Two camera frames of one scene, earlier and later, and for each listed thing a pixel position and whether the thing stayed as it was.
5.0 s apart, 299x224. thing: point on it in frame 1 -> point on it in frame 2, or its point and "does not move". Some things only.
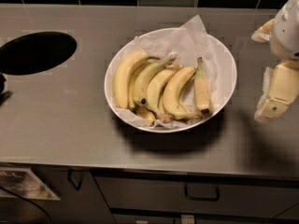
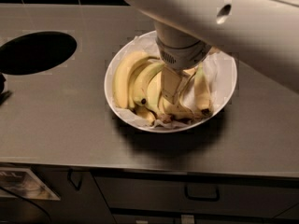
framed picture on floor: [24, 183] does not move
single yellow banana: [202, 92] does not move
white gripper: [286, 32] -> [184, 57]
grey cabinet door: [85, 205] does not move
